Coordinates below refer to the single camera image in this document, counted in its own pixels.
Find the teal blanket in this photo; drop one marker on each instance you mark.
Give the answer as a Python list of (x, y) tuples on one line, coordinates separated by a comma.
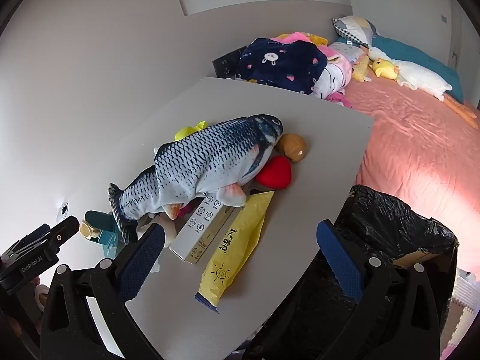
[(412, 54)]

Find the pink and yellow plush toy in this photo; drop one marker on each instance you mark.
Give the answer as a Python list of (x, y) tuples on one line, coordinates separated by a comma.
[(290, 37)]

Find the pink bed sheet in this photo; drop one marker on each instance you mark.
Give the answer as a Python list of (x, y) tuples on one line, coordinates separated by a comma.
[(412, 138)]

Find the black trash bag bin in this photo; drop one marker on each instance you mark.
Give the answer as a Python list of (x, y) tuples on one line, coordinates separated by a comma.
[(382, 217)]

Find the black wall socket panel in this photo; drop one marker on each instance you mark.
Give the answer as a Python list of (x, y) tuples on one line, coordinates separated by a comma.
[(225, 65)]

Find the teal tape dispenser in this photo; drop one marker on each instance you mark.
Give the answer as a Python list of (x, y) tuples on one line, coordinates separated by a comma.
[(107, 232)]

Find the blue plush fish toy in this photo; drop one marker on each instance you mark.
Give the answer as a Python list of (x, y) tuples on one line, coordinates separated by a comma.
[(206, 153)]

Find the yellow duck plush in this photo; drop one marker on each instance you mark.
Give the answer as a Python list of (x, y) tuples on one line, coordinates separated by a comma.
[(386, 68)]

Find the yellow-green plastic toy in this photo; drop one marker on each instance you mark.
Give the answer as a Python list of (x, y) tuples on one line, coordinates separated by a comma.
[(185, 132)]

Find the long white cardboard box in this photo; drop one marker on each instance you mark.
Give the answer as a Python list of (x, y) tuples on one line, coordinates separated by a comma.
[(198, 228)]

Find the red heart plush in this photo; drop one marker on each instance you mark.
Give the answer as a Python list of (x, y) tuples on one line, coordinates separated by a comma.
[(273, 172)]

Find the patchwork pillow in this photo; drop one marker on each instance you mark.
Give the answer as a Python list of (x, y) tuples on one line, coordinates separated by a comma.
[(354, 30)]

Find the foam floor mat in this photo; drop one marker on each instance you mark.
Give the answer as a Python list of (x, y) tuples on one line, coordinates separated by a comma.
[(465, 300)]

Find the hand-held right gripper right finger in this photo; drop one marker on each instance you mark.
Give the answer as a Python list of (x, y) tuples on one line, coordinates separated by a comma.
[(339, 266)]

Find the yellow plastic packet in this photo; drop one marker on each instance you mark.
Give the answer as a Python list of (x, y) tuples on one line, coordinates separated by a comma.
[(236, 243)]

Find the navy printed blanket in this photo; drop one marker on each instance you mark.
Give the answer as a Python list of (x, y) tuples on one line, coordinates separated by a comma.
[(285, 63)]

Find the brown round toy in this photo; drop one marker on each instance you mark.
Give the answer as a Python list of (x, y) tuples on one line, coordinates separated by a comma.
[(292, 146)]

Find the pink plastic toy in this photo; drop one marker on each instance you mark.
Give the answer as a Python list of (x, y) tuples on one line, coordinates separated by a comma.
[(183, 212)]

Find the white striped pink plush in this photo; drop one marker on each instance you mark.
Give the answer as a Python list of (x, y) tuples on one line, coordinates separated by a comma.
[(333, 75)]

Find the white goose plush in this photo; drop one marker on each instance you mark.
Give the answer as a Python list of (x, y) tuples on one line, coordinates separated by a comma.
[(416, 73)]

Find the small pink plush item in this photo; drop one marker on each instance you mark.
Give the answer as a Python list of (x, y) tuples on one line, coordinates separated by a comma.
[(339, 100)]

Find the brown cardboard piece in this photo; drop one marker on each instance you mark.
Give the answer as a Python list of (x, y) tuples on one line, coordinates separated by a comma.
[(416, 258)]

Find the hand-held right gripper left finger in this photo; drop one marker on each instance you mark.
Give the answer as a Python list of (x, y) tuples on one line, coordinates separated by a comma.
[(142, 258)]

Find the person's left hand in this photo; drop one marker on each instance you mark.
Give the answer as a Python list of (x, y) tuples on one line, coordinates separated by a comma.
[(40, 294)]

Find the long yellow plush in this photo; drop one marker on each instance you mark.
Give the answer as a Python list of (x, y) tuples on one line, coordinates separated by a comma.
[(360, 69)]

